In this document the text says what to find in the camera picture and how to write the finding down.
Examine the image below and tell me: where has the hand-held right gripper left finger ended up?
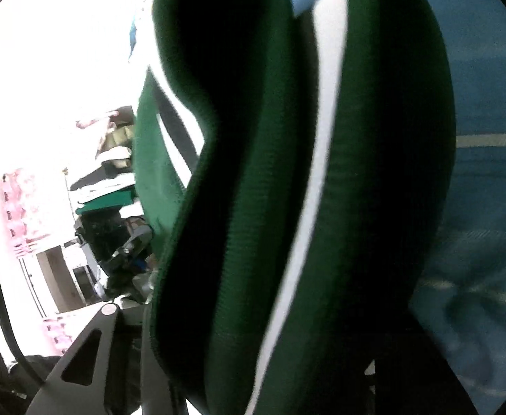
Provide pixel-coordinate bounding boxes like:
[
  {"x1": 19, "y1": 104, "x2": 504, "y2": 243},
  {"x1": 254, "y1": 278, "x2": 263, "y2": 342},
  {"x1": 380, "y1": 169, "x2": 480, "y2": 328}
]
[{"x1": 25, "y1": 303, "x2": 185, "y2": 415}]

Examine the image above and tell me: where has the green and cream varsity jacket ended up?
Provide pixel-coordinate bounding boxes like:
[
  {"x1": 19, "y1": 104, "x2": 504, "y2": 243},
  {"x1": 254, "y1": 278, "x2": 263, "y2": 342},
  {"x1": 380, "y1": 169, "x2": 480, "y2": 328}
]
[{"x1": 131, "y1": 0, "x2": 458, "y2": 415}]

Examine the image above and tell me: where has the dark cloth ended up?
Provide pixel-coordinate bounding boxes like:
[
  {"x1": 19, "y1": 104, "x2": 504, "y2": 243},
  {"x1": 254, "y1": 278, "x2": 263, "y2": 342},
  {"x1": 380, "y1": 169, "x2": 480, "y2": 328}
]
[{"x1": 0, "y1": 332, "x2": 61, "y2": 415}]

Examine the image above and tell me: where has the pile of folded clothes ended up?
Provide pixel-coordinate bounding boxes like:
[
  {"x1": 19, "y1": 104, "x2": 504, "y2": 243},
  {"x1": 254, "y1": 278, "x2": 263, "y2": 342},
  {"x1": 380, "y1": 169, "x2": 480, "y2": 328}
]
[{"x1": 68, "y1": 106, "x2": 145, "y2": 218}]

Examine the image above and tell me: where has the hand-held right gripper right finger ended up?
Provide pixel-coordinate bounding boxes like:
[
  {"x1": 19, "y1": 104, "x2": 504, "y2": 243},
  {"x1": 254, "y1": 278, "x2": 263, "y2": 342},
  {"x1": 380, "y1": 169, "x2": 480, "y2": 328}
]
[{"x1": 367, "y1": 311, "x2": 478, "y2": 415}]

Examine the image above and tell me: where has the pink clothes hanger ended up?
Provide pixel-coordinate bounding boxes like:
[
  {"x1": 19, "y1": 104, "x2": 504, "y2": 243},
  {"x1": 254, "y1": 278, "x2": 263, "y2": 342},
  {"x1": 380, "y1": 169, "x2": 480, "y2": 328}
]
[{"x1": 75, "y1": 110, "x2": 122, "y2": 130}]

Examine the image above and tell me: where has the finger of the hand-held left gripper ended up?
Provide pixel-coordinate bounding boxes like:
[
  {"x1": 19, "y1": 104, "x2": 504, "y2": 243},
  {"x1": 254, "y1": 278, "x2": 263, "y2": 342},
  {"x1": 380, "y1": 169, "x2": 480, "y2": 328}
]
[{"x1": 105, "y1": 224, "x2": 155, "y2": 297}]

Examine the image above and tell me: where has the wooden cabinet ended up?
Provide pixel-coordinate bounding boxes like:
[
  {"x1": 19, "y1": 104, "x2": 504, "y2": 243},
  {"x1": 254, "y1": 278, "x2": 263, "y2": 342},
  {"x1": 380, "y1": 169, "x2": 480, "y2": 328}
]
[{"x1": 35, "y1": 244, "x2": 99, "y2": 313}]

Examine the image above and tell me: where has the pink patterned curtain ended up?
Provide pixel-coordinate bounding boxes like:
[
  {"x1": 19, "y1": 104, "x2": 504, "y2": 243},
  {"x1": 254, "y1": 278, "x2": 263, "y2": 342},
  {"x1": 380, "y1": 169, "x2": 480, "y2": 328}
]
[{"x1": 0, "y1": 168, "x2": 71, "y2": 355}]

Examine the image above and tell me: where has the blue striped bed sheet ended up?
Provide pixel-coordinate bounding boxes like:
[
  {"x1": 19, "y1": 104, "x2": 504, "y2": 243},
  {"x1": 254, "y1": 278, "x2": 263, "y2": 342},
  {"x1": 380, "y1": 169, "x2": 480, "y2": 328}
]
[{"x1": 288, "y1": 0, "x2": 506, "y2": 415}]

